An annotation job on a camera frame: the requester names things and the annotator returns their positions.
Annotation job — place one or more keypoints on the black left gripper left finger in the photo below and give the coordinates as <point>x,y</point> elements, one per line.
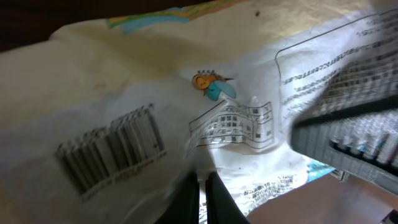
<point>184,208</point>

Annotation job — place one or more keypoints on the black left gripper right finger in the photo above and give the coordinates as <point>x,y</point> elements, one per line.
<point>220,206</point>

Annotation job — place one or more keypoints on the white blue snack bag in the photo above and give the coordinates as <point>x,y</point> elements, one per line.
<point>103,122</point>

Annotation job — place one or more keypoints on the dark grey plastic basket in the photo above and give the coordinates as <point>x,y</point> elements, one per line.
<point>360,140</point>

